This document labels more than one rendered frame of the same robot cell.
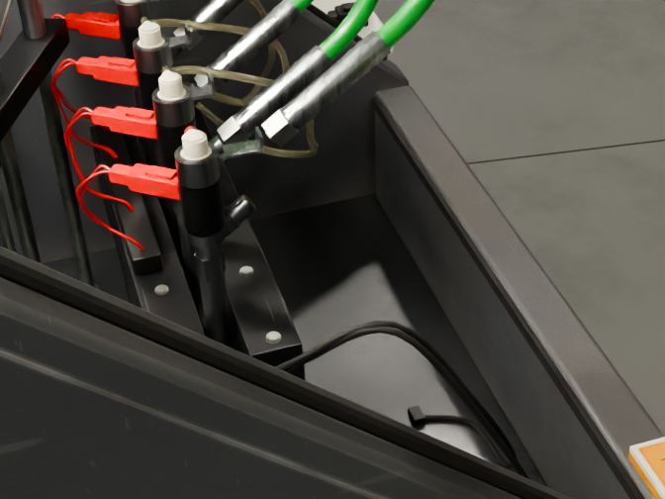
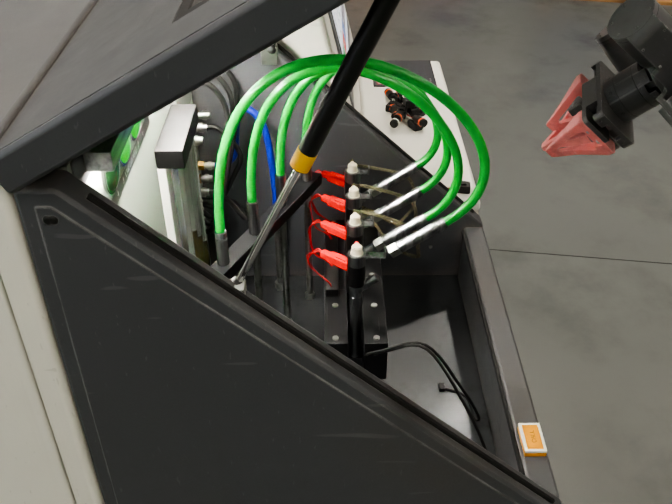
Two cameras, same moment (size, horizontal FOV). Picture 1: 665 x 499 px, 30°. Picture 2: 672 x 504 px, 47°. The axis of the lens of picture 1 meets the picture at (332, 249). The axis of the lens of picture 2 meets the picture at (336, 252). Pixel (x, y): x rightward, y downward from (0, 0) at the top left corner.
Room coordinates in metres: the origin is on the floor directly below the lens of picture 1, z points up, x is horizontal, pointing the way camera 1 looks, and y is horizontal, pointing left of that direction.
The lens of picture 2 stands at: (-0.22, -0.12, 1.81)
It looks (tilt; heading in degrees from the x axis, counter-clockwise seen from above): 37 degrees down; 15
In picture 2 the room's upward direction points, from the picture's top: straight up
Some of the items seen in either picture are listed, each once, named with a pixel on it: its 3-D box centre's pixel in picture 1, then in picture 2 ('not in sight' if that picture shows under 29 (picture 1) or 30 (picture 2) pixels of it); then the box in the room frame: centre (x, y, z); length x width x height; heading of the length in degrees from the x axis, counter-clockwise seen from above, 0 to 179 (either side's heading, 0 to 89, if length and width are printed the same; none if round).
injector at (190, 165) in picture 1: (227, 274); (362, 306); (0.68, 0.07, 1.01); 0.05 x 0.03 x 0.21; 105
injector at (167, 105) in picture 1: (202, 212); (360, 274); (0.76, 0.10, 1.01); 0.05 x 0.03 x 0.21; 105
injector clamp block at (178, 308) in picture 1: (192, 293); (352, 307); (0.79, 0.12, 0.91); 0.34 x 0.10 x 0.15; 15
